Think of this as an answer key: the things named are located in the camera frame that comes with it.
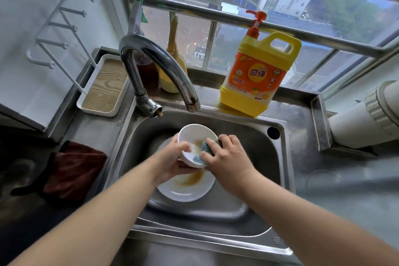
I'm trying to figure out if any chrome faucet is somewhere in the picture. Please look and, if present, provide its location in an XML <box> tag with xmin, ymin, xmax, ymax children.
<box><xmin>119</xmin><ymin>34</ymin><xmax>201</xmax><ymax>118</ymax></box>

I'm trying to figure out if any white dirty plate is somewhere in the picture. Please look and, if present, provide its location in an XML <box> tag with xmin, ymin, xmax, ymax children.
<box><xmin>156</xmin><ymin>137</ymin><xmax>216</xmax><ymax>203</ymax></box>

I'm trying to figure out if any white drying rack with tray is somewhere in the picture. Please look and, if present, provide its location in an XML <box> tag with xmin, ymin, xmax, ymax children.
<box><xmin>26</xmin><ymin>0</ymin><xmax>131</xmax><ymax>117</ymax></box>

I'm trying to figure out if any stainless steel sink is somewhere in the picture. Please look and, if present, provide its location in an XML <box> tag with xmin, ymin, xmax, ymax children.
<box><xmin>104</xmin><ymin>98</ymin><xmax>300</xmax><ymax>264</ymax></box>

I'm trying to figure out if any blue dish sponge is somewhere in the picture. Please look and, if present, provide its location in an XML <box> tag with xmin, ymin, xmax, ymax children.
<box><xmin>193</xmin><ymin>140</ymin><xmax>222</xmax><ymax>164</ymax></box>

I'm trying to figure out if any yellow dish soap bottle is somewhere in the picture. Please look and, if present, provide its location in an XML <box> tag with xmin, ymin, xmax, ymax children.
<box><xmin>220</xmin><ymin>10</ymin><xmax>302</xmax><ymax>117</ymax></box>

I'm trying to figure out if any white drain pipe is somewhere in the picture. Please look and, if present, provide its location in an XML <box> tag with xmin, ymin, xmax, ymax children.
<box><xmin>328</xmin><ymin>81</ymin><xmax>399</xmax><ymax>149</ymax></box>

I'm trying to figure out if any dark red cloth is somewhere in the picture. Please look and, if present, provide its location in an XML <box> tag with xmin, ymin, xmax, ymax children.
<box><xmin>11</xmin><ymin>140</ymin><xmax>108</xmax><ymax>201</ymax></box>

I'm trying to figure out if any person's right hand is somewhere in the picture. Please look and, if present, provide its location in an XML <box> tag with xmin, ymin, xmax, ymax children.
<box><xmin>200</xmin><ymin>134</ymin><xmax>258</xmax><ymax>200</ymax></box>

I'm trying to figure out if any person's left forearm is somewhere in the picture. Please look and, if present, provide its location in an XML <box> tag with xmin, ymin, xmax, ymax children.
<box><xmin>9</xmin><ymin>154</ymin><xmax>163</xmax><ymax>266</ymax></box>

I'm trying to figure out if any metal window frame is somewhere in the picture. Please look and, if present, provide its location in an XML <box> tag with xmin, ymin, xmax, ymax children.
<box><xmin>117</xmin><ymin>0</ymin><xmax>399</xmax><ymax>92</ymax></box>

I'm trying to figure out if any yellow brush with wooden handle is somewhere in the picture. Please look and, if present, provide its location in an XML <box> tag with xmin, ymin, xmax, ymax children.
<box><xmin>158</xmin><ymin>15</ymin><xmax>188</xmax><ymax>94</ymax></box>

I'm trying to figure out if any person's right forearm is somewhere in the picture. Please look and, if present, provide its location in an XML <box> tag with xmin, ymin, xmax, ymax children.
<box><xmin>234</xmin><ymin>169</ymin><xmax>399</xmax><ymax>266</ymax></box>

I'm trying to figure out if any dark glass jar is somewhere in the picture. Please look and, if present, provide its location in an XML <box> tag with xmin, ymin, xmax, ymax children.
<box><xmin>134</xmin><ymin>52</ymin><xmax>160</xmax><ymax>89</ymax></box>

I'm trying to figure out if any person's left hand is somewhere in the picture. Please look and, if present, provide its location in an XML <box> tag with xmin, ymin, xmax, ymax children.
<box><xmin>151</xmin><ymin>134</ymin><xmax>197</xmax><ymax>186</ymax></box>

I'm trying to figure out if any white ceramic bowl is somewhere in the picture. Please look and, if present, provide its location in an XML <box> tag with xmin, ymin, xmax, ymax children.
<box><xmin>177</xmin><ymin>124</ymin><xmax>219</xmax><ymax>169</ymax></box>

